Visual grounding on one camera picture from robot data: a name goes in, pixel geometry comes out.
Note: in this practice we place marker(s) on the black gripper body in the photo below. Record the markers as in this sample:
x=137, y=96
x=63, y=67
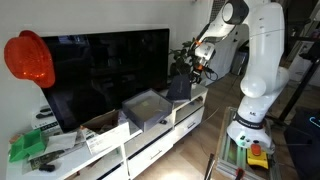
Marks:
x=201, y=53

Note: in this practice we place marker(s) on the grey box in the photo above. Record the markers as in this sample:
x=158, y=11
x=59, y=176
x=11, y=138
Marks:
x=147, y=108

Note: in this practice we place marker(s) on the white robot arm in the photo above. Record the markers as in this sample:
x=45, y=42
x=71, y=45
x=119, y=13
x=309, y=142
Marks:
x=264, y=77

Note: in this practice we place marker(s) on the yellow emergency stop box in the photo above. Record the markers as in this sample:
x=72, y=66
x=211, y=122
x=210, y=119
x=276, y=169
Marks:
x=256, y=156

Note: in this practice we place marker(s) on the white cardboard box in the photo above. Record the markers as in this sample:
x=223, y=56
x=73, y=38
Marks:
x=105, y=130

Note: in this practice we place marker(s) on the white product box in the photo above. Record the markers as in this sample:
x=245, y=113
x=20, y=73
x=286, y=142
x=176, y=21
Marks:
x=45, y=120

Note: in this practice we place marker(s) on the potted green plant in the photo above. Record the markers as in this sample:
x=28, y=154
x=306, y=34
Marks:
x=183, y=59

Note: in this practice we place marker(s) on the grey trash bin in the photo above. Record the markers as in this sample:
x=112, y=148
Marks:
x=239, y=61

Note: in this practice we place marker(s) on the black flat screen television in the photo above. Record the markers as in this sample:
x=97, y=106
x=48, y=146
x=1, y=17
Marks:
x=96, y=72

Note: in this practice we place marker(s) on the white tv cabinet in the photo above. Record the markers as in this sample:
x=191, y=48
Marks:
x=127, y=159

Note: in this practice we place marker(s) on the white paper sheet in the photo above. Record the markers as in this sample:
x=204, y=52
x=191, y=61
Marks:
x=57, y=142

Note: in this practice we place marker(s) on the green plastic tray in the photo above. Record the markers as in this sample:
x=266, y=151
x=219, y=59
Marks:
x=28, y=144

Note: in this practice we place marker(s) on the small black object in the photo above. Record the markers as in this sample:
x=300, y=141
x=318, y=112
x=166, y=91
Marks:
x=47, y=168

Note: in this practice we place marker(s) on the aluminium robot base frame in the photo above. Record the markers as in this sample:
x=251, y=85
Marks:
x=229, y=157

